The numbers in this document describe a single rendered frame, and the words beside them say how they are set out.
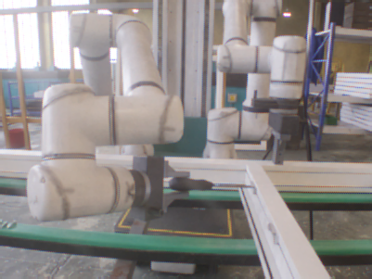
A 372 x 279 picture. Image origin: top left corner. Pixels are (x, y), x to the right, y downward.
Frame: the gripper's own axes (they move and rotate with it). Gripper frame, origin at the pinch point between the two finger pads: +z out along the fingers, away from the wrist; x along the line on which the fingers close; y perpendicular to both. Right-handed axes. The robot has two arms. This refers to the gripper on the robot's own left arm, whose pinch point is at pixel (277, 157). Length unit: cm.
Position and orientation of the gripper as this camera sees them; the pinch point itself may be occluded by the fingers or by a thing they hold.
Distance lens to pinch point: 79.1
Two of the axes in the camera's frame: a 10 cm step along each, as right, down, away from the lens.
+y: 10.0, 0.4, -0.5
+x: 0.5, -2.6, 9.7
